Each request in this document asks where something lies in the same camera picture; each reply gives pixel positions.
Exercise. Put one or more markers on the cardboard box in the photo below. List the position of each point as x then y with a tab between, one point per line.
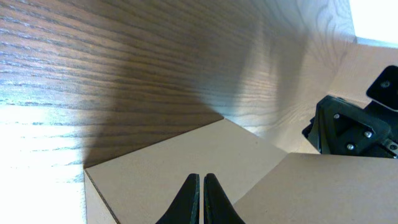
265	184

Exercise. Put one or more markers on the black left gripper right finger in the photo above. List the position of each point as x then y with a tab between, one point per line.
217	207

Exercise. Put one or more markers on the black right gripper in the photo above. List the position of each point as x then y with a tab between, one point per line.
342	128

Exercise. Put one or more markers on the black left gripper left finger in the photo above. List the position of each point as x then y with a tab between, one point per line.
185	207

